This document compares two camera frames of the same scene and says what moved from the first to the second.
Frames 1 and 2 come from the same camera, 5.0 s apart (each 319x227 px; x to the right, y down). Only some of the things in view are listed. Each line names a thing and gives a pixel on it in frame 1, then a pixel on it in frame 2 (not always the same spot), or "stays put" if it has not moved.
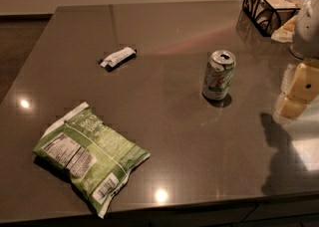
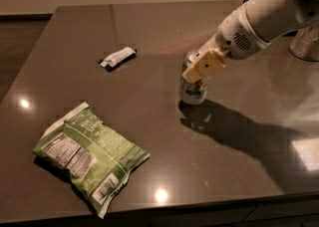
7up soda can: x=218 y=75 → x=192 y=92
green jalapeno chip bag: x=97 y=159 stays put
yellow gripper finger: x=304 y=89 → x=235 y=38
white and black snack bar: x=116 y=58 stays put
